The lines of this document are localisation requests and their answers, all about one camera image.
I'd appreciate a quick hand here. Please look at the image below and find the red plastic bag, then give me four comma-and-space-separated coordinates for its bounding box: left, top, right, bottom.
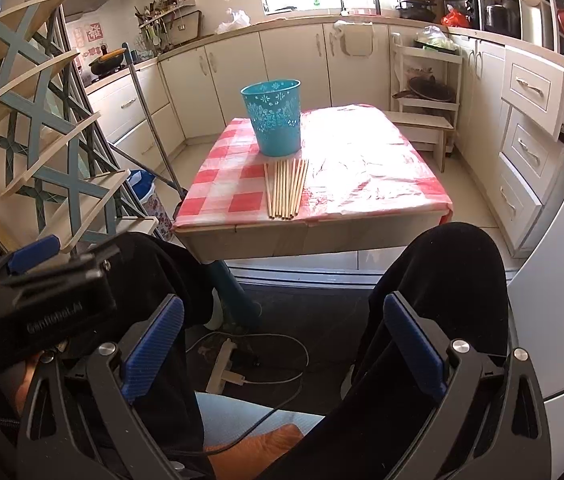
440, 7, 471, 29

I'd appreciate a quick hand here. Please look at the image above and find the white silver kitchen appliance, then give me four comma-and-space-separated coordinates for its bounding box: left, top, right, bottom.
514, 0, 558, 50

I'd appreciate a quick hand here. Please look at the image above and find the bag of green vegetables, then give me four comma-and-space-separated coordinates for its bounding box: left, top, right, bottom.
414, 24, 462, 54

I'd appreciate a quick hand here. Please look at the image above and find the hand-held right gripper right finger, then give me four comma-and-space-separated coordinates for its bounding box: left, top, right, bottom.
382, 291, 553, 480

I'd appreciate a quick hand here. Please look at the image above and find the thin black cable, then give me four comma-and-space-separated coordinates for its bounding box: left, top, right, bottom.
201, 374, 308, 456

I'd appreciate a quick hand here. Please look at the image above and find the person's left hand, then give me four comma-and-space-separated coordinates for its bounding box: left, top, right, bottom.
9, 352, 45, 411

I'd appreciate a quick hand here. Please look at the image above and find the white refrigerator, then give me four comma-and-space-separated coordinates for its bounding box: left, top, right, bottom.
506, 5, 564, 480

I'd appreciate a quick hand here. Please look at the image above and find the floral patterned bin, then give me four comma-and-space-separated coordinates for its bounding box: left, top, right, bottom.
127, 170, 176, 244

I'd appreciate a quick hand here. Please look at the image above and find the person's right hand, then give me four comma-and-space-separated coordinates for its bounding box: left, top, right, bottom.
206, 424, 309, 480

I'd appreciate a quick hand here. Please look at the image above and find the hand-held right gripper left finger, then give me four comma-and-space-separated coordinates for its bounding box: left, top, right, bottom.
14, 294, 189, 480

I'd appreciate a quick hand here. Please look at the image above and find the cream drawer unit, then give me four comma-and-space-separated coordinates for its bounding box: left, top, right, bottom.
496, 44, 564, 260

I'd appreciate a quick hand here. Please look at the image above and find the cream double door cabinet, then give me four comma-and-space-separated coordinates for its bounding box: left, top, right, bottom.
454, 34, 509, 177

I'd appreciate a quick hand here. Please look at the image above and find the white plastic bag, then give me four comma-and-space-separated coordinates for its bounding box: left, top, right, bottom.
214, 8, 252, 36

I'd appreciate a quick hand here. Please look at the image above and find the white power cable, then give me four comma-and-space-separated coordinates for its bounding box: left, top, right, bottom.
201, 332, 311, 386

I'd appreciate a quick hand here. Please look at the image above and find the black frying pan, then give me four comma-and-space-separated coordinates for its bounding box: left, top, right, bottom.
392, 76, 457, 104

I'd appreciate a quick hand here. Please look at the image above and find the cream cabinet under stove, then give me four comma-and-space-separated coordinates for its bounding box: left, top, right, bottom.
85, 59, 187, 174

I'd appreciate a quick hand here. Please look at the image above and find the person's left leg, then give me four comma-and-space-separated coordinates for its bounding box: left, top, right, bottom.
62, 232, 219, 480

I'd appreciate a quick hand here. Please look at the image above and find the blue printed plastic bag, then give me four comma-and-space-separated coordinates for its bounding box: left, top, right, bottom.
128, 170, 156, 197

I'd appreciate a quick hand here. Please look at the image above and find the wall utensil rack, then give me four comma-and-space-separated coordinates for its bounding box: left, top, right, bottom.
134, 0, 201, 59

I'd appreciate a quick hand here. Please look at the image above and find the white power strip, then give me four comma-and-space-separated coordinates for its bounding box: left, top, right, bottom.
205, 337, 243, 395

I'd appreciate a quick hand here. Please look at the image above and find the small wooden stool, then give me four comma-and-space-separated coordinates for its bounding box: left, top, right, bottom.
384, 109, 456, 174

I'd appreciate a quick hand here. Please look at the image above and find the red white checkered tablecloth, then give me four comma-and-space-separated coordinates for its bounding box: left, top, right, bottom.
172, 104, 456, 235

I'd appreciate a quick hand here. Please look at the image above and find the light blue seat cushion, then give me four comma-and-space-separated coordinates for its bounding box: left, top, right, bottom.
194, 392, 326, 444

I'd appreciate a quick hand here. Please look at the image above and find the steel cooking pot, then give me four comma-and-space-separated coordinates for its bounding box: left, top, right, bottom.
484, 2, 518, 37

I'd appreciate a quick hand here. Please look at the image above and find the metal mop handle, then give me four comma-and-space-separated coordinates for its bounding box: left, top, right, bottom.
122, 41, 189, 221

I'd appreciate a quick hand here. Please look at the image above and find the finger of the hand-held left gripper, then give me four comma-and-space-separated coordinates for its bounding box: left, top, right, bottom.
0, 236, 131, 294
0, 234, 61, 281

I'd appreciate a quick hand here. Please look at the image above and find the black wok with wooden handle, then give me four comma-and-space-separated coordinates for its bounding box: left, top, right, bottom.
87, 48, 128, 77

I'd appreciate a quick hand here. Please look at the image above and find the white hanging waste bin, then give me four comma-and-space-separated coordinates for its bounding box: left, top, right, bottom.
334, 19, 376, 59

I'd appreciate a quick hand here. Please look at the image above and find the bundle of bamboo chopsticks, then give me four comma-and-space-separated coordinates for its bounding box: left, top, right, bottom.
263, 158, 310, 221

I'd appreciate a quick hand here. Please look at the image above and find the cream base cabinet row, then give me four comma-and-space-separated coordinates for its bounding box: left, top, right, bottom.
157, 22, 398, 144

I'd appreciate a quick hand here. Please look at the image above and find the small white storage shelf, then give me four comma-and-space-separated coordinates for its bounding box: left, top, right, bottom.
389, 34, 464, 117

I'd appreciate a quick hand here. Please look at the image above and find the blue perforated plastic bucket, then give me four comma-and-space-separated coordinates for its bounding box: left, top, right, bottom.
240, 79, 303, 158

